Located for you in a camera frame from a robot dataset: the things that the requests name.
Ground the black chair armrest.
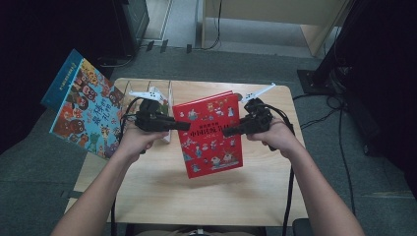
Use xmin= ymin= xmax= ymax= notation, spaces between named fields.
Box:
xmin=291 ymin=217 xmax=313 ymax=236

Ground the person's left hand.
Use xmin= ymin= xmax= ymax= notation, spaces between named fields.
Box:
xmin=115 ymin=125 xmax=170 ymax=162

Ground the black metal stand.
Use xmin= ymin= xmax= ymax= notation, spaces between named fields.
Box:
xmin=296 ymin=0 xmax=362 ymax=96

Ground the light blue monsters picture book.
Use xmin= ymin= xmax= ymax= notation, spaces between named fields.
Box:
xmin=48 ymin=57 xmax=132 ymax=160

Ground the long black floor cable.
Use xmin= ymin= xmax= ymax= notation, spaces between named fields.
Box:
xmin=337 ymin=106 xmax=358 ymax=236

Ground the white caterpillar picture book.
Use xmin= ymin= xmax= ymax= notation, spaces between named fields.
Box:
xmin=149 ymin=86 xmax=174 ymax=145

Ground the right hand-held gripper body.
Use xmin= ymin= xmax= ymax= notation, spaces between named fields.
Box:
xmin=240 ymin=82 xmax=277 ymax=136

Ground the dark blue picture book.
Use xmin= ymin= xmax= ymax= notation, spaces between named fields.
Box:
xmin=40 ymin=48 xmax=85 ymax=111

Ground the person's right hand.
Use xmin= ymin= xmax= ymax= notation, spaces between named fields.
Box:
xmin=246 ymin=118 xmax=302 ymax=159

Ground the dark cabinet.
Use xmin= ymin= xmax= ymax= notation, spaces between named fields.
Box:
xmin=112 ymin=0 xmax=150 ymax=57

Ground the person's lap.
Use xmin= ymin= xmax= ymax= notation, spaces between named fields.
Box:
xmin=132 ymin=224 xmax=264 ymax=236

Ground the clear acrylic book rack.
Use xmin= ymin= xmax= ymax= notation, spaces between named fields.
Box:
xmin=112 ymin=78 xmax=175 ymax=132

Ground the light wooden cabinet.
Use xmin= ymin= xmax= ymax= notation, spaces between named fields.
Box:
xmin=201 ymin=0 xmax=357 ymax=58

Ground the black hanging cable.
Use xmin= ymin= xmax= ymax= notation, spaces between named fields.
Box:
xmin=200 ymin=0 xmax=223 ymax=51

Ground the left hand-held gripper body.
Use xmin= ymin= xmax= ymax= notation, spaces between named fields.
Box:
xmin=127 ymin=88 xmax=172 ymax=133

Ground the red picture book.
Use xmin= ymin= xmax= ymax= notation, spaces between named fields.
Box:
xmin=172 ymin=90 xmax=245 ymax=180

